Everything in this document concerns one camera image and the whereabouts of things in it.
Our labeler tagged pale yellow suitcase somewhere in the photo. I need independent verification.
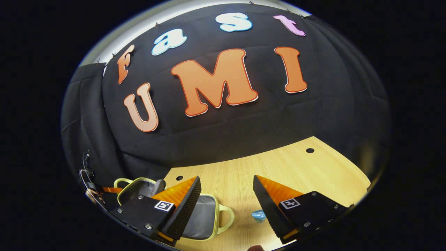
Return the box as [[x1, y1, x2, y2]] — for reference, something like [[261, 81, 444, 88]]
[[114, 177, 235, 242]]

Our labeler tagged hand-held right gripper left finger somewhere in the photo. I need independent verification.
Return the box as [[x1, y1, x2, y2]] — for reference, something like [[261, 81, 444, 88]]
[[110, 176, 202, 246]]

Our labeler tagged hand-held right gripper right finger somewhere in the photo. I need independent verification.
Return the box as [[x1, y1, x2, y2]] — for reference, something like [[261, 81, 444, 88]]
[[253, 175, 355, 244]]

